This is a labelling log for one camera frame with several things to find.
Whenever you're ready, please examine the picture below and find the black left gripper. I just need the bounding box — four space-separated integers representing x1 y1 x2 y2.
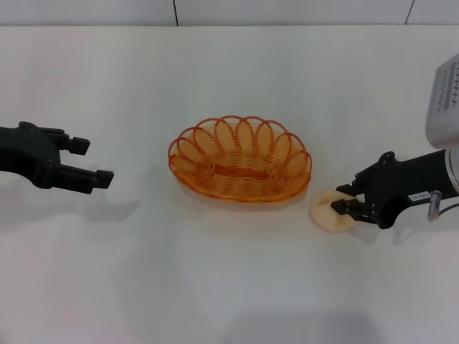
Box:
0 120 115 196

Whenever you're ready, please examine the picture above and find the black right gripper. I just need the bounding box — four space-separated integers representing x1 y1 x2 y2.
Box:
330 150 450 231

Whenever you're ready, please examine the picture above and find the pale cream steamed bun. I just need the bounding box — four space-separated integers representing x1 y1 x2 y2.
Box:
308 189 356 234

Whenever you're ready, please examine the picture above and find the orange woven plastic basket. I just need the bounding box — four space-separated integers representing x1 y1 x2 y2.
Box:
167 114 313 204

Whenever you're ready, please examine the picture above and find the metal cable connector plug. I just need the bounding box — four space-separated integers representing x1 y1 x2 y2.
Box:
427 189 442 221

